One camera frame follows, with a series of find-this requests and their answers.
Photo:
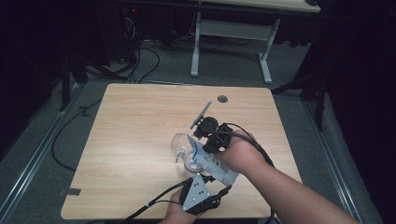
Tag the white and blue packet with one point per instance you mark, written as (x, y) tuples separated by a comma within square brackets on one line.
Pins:
[(211, 165)]

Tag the clear hinged jar lid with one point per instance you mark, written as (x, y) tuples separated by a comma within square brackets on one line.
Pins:
[(179, 145)]

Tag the clear glass jar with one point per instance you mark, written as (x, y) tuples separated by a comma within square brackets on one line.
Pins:
[(193, 163)]

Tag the person's left hand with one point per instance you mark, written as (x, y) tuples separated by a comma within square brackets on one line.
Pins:
[(174, 211)]

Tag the grey tape strip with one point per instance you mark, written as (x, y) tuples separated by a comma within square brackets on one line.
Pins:
[(71, 191)]

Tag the black metal stand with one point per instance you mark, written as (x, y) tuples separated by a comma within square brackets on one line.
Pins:
[(317, 93), (67, 81)]

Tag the white-framed desk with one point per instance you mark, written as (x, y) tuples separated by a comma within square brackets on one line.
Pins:
[(233, 29)]

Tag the metal floor rail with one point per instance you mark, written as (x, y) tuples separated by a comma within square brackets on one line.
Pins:
[(37, 155), (333, 155)]

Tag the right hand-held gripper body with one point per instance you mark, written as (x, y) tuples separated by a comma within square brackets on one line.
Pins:
[(214, 137)]

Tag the person's right hand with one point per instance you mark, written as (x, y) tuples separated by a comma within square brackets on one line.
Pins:
[(243, 154)]

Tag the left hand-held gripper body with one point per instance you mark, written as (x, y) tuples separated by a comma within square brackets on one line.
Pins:
[(196, 196)]

